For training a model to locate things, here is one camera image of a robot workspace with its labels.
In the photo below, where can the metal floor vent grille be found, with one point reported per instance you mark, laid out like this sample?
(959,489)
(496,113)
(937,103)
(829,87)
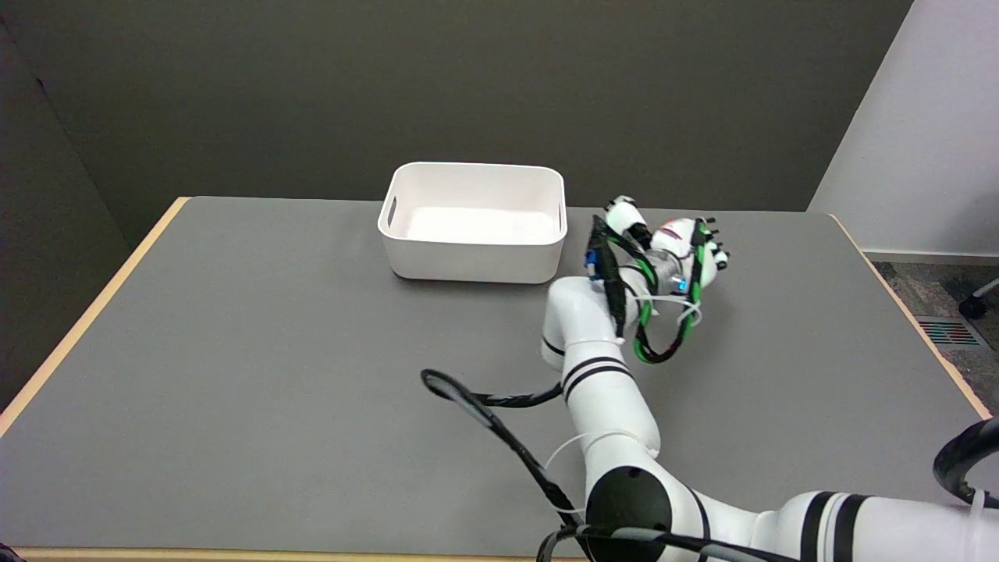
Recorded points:
(947,331)

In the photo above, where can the white plastic storage bin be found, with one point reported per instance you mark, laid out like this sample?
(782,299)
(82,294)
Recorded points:
(476,257)

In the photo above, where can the black chair base leg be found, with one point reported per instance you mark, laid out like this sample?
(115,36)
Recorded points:
(977,300)

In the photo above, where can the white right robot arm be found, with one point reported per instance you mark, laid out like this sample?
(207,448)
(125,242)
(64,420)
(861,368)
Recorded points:
(609,406)

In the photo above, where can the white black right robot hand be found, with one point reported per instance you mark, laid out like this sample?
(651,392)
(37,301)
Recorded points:
(706,257)

